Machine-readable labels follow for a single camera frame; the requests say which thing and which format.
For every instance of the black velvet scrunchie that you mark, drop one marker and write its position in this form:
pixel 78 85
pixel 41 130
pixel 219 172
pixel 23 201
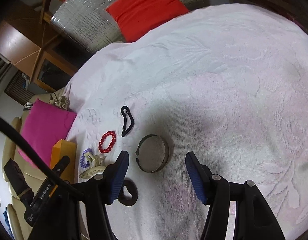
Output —
pixel 128 195

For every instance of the wooden cabinet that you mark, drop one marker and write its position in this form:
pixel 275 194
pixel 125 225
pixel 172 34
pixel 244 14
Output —
pixel 30 47

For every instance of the pink white bed blanket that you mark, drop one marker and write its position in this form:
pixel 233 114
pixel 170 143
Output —
pixel 229 83

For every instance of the orange cardboard box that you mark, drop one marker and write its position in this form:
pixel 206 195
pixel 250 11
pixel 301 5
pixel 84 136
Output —
pixel 59 150

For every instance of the magenta pillow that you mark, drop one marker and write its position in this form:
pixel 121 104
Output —
pixel 44 126

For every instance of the silver foil insulation panel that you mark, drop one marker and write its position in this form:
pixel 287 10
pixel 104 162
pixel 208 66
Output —
pixel 87 23

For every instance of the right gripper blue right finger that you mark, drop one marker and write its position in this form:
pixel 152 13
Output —
pixel 199 175

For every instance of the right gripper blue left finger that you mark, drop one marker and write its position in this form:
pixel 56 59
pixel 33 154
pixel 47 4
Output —
pixel 114 175

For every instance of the beige crumpled cloth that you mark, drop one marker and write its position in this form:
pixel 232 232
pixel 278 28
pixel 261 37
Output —
pixel 59 101

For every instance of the small red pillow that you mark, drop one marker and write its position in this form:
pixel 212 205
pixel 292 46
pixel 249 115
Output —
pixel 135 18

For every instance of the beige hair claw clip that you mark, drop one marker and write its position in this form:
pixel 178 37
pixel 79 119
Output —
pixel 91 165

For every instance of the metal cuff bangle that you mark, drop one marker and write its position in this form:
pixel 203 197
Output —
pixel 152 153

